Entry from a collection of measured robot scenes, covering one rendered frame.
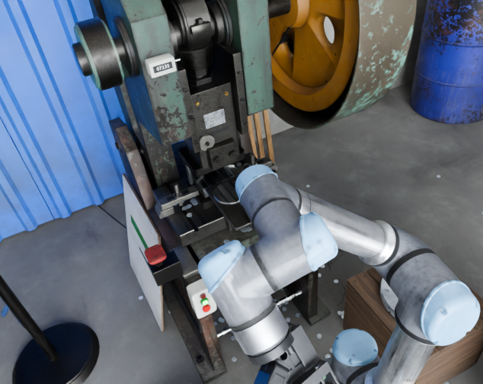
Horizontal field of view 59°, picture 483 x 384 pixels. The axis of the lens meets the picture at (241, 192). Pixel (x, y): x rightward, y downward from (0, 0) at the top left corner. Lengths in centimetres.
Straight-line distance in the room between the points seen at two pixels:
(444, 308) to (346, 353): 44
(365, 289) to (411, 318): 87
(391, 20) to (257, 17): 36
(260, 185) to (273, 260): 14
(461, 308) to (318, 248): 37
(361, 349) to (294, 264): 69
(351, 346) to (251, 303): 69
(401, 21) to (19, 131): 198
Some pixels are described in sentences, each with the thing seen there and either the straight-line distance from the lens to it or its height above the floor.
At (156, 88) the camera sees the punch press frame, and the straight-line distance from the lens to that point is 123.
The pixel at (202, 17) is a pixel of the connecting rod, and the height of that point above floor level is 138.
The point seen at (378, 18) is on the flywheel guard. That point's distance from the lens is 118.
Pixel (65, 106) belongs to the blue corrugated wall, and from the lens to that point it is 257.
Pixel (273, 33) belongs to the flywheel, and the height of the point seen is 118.
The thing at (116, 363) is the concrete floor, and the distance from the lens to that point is 214.
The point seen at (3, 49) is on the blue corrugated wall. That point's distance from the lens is 245.
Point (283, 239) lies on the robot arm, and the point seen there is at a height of 133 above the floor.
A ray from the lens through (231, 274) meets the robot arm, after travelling 60.
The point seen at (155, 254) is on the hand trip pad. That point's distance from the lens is 141.
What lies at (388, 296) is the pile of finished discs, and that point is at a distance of 174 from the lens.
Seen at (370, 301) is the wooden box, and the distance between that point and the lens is 175.
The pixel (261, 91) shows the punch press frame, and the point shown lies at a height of 113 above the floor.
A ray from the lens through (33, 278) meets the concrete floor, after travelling 266.
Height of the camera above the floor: 177
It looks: 40 degrees down
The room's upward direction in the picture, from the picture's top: 8 degrees counter-clockwise
